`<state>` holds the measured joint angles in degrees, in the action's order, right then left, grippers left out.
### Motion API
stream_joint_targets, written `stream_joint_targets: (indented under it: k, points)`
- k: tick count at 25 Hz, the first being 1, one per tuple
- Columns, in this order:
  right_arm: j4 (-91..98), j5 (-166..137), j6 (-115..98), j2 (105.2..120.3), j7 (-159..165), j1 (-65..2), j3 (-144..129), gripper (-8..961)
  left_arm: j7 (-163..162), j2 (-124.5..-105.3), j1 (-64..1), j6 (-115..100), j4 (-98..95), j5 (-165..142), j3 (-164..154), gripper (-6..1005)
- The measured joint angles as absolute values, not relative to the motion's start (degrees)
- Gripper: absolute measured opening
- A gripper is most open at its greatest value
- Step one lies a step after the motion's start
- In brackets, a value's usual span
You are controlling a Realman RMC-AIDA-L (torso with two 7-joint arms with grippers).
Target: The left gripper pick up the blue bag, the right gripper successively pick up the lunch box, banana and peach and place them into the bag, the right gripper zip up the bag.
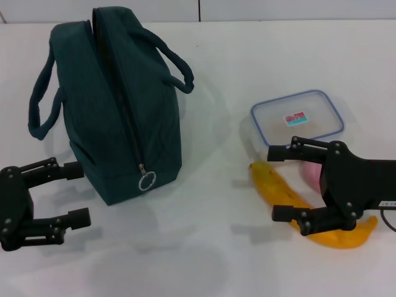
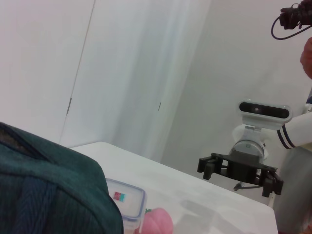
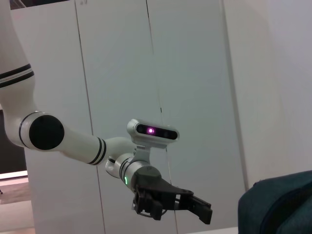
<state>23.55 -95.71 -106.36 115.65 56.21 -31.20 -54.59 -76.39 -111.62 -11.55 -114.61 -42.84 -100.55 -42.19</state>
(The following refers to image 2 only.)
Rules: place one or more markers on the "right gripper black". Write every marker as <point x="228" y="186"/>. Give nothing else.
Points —
<point x="243" y="168"/>

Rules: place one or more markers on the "pink toy peach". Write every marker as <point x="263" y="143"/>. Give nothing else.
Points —
<point x="157" y="223"/>

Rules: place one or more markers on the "dark teal insulated lunch bag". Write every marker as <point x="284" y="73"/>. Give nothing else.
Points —
<point x="48" y="190"/>

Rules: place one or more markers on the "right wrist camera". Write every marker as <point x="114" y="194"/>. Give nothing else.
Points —
<point x="263" y="112"/>

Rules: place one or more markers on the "clear food container blue seal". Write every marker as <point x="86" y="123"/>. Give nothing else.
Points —
<point x="129" y="200"/>

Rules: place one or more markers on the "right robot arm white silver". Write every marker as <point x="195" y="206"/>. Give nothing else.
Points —
<point x="301" y="131"/>

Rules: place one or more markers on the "person forearm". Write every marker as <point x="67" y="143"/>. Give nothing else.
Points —
<point x="307" y="58"/>

